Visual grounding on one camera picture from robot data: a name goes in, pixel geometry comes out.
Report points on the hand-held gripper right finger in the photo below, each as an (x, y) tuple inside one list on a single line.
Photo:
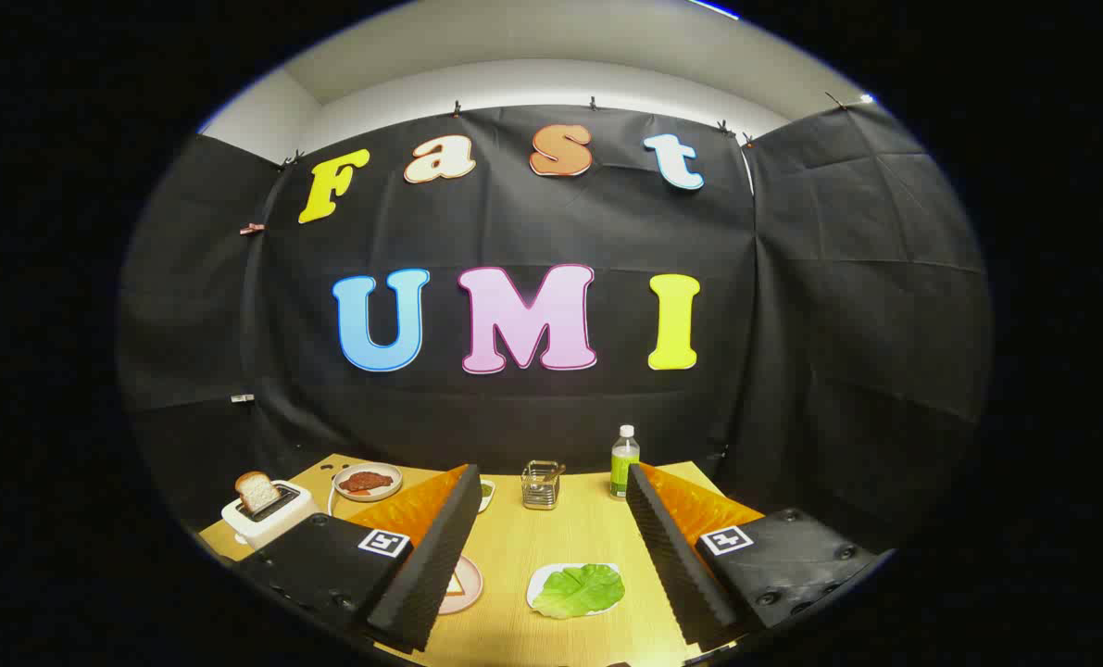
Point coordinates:
[(676, 565)]

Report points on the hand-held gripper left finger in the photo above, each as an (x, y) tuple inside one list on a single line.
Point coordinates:
[(431, 565)]

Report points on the green lettuce leaf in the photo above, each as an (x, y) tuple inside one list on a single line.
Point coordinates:
[(579, 591)]

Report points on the plain bread slice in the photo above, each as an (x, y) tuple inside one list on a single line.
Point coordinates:
[(256, 491)]

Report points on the pink round plate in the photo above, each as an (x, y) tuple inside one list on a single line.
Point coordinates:
[(470, 593)]

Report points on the white divided dish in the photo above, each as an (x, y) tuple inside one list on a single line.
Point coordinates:
[(487, 495)]

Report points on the round white plate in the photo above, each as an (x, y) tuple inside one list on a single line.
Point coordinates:
[(366, 493)]

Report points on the red-brown meat piece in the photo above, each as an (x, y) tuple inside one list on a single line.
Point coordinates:
[(366, 481)]

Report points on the white rectangular plate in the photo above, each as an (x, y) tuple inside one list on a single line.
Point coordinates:
[(540, 576)]

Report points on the green label drink bottle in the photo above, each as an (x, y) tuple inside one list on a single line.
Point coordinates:
[(623, 468)]

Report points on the wooden utensil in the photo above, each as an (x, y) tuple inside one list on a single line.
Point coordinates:
[(558, 471)]

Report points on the cream toaster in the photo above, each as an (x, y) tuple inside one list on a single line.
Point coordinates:
[(273, 526)]

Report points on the black backdrop cloth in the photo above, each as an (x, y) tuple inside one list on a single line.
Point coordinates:
[(532, 222)]

